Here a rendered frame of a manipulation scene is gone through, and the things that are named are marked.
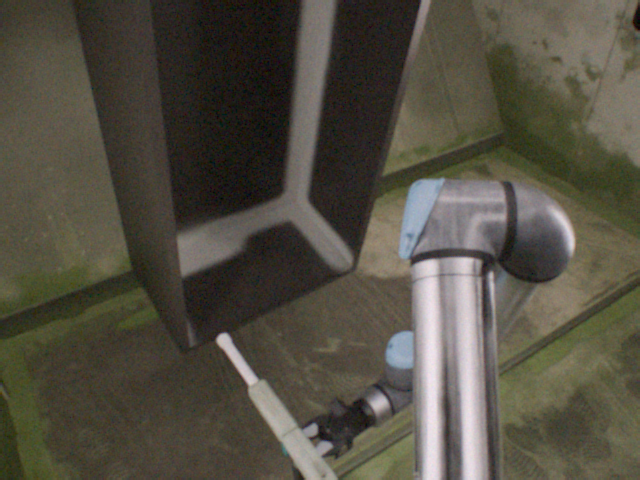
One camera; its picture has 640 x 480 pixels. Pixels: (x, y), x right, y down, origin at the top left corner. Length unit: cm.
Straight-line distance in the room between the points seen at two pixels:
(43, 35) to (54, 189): 57
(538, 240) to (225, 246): 117
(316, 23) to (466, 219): 89
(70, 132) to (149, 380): 98
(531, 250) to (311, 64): 96
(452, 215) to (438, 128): 226
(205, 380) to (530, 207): 147
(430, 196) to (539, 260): 18
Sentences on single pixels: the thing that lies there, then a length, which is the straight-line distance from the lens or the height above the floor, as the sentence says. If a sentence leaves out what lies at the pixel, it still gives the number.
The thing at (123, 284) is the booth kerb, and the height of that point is 11.
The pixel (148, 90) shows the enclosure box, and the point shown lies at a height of 128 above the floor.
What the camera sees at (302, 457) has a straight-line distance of 122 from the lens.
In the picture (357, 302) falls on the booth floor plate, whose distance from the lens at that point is 222.
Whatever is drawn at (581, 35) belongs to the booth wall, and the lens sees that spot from 292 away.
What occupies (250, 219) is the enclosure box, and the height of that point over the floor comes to 53.
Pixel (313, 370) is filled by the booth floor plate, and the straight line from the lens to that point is 199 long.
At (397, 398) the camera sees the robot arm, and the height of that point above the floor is 52.
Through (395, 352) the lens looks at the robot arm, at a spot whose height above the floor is 66.
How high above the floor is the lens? 163
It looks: 39 degrees down
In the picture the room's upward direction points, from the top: straight up
